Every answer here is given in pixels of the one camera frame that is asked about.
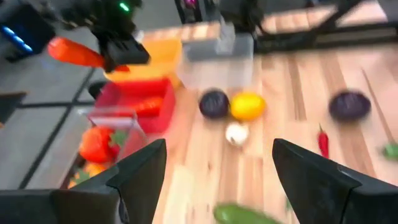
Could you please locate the wide clear plastic bin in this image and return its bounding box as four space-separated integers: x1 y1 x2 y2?
58 106 149 190

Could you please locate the black aluminium table frame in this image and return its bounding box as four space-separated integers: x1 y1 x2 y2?
253 0 398 55

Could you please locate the green cucumber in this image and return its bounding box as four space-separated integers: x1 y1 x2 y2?
213 203 282 224

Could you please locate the yellow lemon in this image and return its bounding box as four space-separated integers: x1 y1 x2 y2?
229 91 267 121

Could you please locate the large orange carrot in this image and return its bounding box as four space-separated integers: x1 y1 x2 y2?
47 36 131 73

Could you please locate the short green pepper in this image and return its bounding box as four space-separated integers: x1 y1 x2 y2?
381 142 398 162

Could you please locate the red tomato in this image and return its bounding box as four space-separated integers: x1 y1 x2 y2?
78 125 129 165

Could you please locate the white garlic bulb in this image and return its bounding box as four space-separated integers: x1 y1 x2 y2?
224 121 250 147

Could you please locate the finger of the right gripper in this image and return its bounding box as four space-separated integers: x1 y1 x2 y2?
99 34 152 74

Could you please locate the dark red chili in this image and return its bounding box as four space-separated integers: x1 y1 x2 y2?
317 123 330 160

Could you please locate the orange plastic basket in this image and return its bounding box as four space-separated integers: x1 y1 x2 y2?
104 37 183 88

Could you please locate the small frosted plastic bin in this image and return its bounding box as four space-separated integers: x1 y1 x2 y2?
176 29 256 90

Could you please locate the orange tomato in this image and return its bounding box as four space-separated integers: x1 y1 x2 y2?
67 161 111 190

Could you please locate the red plastic bin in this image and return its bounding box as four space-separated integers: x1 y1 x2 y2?
94 77 177 135

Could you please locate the blue-lit black computer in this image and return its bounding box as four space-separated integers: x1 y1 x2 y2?
0 1 57 63

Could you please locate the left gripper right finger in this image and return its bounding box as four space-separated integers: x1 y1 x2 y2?
272 138 398 224

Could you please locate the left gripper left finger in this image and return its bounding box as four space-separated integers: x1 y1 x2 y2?
0 139 167 224

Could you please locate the black table clamp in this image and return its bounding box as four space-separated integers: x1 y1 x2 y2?
88 80 109 101

